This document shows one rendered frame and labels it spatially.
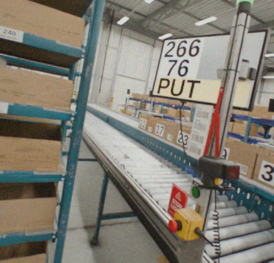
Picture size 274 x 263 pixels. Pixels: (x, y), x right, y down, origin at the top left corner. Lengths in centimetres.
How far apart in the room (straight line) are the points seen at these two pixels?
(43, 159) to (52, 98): 20
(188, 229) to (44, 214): 48
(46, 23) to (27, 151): 39
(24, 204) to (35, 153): 17
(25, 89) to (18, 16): 21
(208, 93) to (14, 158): 72
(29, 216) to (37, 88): 42
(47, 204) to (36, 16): 60
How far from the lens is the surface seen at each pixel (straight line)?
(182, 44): 102
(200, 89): 89
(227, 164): 61
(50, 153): 73
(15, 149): 73
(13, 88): 71
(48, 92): 71
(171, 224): 73
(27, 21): 72
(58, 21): 73
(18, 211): 82
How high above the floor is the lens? 121
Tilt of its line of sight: 3 degrees down
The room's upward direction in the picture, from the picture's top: 10 degrees clockwise
